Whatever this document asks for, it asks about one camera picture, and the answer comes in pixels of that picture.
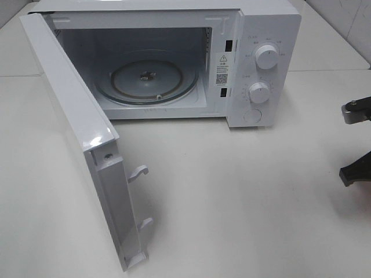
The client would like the white microwave oven body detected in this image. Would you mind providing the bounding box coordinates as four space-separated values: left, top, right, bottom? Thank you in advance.
26 1 301 127

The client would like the white microwave door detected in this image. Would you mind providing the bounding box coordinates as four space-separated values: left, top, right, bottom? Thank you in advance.
20 13 153 271

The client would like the white timer knob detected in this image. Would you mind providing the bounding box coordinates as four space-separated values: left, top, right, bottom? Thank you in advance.
248 82 271 104

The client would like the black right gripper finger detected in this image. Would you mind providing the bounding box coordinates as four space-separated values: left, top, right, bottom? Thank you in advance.
339 152 371 186
341 97 371 125

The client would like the glass microwave turntable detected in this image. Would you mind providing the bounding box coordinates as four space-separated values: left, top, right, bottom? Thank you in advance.
94 49 198 106

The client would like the upper white power knob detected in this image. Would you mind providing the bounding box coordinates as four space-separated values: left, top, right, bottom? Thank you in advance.
254 43 279 70

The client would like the round white door button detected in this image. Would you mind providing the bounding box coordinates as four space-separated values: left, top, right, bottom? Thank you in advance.
243 109 262 126

